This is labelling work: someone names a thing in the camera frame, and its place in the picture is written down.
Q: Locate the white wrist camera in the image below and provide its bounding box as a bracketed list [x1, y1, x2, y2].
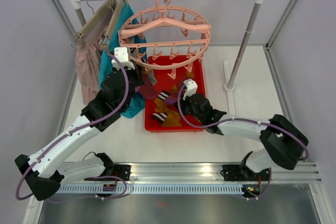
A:
[183, 79, 198, 100]
[111, 47, 135, 70]

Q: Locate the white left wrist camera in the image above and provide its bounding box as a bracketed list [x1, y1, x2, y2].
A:
[111, 47, 135, 70]

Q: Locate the beige clip hanger right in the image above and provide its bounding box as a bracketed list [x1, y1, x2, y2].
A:
[100, 0, 128, 51]

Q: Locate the yellow brown striped sock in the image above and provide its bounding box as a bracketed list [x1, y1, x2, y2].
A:
[153, 90, 178, 113]
[151, 111, 182, 127]

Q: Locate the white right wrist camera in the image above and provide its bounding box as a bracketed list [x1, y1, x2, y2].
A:
[183, 79, 198, 100]

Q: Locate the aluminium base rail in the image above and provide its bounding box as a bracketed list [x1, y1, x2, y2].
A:
[39, 162, 323, 185]

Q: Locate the purple sock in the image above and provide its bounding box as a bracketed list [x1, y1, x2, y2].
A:
[135, 68, 159, 100]
[164, 93, 180, 104]

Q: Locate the teal shirt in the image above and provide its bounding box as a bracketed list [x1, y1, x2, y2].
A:
[98, 4, 145, 119]

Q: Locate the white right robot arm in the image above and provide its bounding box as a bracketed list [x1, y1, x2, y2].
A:
[176, 93, 309, 180]

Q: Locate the pink round clip hanger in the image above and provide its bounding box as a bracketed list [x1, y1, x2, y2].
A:
[118, 0, 211, 79]

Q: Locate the beige clip hanger left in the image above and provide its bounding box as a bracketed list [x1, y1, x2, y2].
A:
[70, 0, 116, 49]

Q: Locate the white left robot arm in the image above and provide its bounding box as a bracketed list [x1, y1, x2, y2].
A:
[15, 68, 144, 201]

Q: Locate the white slotted cable duct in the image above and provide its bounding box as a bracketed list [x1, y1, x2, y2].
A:
[58, 183, 243, 196]

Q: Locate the red plastic bin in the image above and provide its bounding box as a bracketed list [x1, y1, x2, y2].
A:
[144, 62, 206, 133]

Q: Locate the beige clip hanger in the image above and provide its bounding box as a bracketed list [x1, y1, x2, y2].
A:
[70, 0, 116, 49]
[100, 0, 128, 51]

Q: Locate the pink skirt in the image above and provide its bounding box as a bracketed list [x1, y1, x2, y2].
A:
[75, 25, 108, 105]

